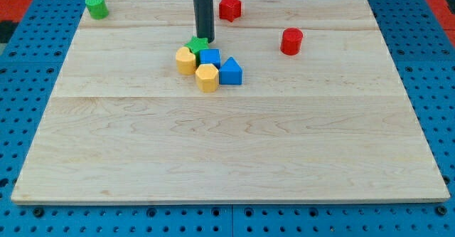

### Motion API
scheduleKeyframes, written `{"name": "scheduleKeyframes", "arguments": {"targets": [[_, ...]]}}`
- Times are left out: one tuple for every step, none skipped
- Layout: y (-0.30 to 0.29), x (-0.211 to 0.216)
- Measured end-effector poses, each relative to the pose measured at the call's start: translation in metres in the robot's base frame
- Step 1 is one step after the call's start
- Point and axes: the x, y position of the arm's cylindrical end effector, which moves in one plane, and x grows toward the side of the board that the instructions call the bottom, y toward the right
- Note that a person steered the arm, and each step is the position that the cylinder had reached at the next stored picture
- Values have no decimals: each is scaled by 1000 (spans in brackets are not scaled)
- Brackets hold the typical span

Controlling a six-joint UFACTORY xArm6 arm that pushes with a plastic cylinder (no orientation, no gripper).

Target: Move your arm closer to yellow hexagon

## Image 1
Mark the yellow hexagon block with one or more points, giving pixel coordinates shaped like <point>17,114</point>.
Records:
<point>207,78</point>

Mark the blue triangle block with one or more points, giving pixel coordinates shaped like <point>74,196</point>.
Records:
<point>230,73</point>

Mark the blue cube block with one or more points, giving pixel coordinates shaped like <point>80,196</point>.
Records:
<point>212,56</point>

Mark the yellow heart block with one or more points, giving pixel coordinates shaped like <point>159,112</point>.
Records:
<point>185,61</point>

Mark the green star block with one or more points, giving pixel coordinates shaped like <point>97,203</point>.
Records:
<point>196,45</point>

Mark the red cylinder block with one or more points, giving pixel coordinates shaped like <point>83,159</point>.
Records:
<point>291,41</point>

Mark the red star block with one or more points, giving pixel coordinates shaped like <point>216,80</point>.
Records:
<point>230,9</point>

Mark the light wooden board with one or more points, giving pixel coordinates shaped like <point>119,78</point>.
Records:
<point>330,125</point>

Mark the green cylinder block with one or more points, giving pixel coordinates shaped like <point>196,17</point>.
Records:
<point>97,9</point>

